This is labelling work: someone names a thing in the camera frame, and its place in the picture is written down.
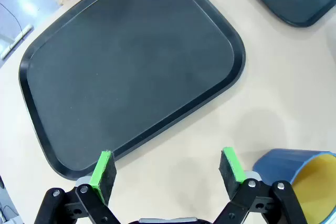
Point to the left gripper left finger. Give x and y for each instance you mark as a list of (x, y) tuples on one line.
[(105, 182)]

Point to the blue cup with yellow inside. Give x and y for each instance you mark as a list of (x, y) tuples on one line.
[(278, 163)]

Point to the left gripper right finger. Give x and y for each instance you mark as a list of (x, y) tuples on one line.
[(231, 176)]

